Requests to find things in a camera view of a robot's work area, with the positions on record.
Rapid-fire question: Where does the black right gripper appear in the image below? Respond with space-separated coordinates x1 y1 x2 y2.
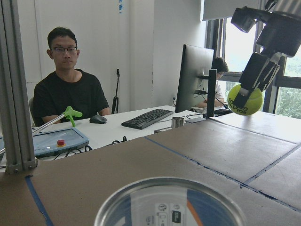
239 11 301 96

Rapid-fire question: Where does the yellow tennis ball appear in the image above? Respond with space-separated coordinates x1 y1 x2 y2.
227 84 263 116

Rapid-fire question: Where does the clear tennis ball can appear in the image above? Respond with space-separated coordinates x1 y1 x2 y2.
94 177 246 226

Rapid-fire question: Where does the computer monitor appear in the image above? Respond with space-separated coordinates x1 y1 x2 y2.
175 44 214 113

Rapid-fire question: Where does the small metal cup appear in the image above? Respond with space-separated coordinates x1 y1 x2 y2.
171 117 184 129

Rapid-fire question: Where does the black keyboard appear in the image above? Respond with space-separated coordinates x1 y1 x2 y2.
121 109 174 129

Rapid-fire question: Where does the black tripod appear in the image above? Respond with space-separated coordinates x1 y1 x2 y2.
111 68 120 114

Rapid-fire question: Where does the black computer mouse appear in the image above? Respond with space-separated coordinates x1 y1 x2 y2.
89 115 107 124

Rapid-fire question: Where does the person in black shirt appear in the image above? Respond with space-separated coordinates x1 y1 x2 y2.
32 27 111 126

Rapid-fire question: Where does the blue teach pendant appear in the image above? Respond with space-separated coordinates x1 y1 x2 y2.
33 128 90 158

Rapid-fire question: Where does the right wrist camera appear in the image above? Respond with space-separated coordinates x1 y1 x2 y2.
231 7 256 33

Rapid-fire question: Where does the green handled reacher stick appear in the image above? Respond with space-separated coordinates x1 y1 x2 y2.
0 106 83 156

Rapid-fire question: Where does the aluminium frame post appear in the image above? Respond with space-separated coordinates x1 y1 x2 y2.
0 0 37 174

